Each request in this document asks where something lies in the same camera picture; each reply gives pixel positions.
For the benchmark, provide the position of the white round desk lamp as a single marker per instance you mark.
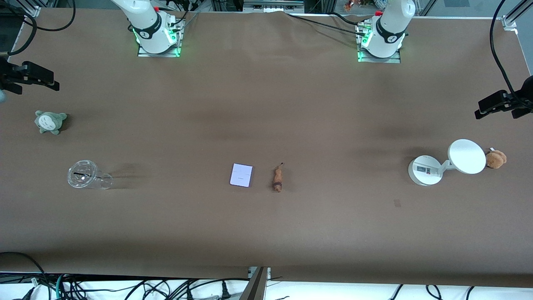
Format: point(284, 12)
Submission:
point(466, 156)

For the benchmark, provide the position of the black power plug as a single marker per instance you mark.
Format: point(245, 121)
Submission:
point(225, 291)

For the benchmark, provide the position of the white Huawei phone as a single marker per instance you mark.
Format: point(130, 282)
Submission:
point(241, 175)

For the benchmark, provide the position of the aluminium frame post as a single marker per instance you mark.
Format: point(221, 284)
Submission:
point(256, 287)

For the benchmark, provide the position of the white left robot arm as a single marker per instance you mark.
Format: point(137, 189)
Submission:
point(389, 29)

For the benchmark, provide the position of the clear plastic cup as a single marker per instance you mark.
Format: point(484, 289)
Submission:
point(98, 180)

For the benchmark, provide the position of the brown table cover sheet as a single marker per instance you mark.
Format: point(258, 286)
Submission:
point(266, 104)

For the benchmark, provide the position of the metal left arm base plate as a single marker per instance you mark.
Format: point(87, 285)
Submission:
point(379, 61)

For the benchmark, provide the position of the aluminium corner profile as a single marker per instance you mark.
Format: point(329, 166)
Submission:
point(510, 21)
point(31, 8)

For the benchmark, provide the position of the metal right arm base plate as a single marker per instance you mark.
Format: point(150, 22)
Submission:
point(158, 54)

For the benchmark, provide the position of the colourful toy pile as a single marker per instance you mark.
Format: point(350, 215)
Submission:
point(352, 5)

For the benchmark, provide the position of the grey metal rail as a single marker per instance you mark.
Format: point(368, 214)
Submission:
point(272, 6)

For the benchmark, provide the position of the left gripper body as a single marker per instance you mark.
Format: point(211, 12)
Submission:
point(525, 99)

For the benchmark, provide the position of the brown lion statue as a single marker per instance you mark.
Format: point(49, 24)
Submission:
point(277, 179)

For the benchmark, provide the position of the brown bear plush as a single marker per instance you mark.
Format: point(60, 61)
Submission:
point(495, 159)

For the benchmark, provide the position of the black straw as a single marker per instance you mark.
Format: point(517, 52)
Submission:
point(81, 173)

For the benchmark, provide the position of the grey-green Totoro plush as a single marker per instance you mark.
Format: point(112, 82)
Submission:
point(49, 121)

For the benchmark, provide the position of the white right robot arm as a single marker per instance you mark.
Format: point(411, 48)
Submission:
point(145, 25)

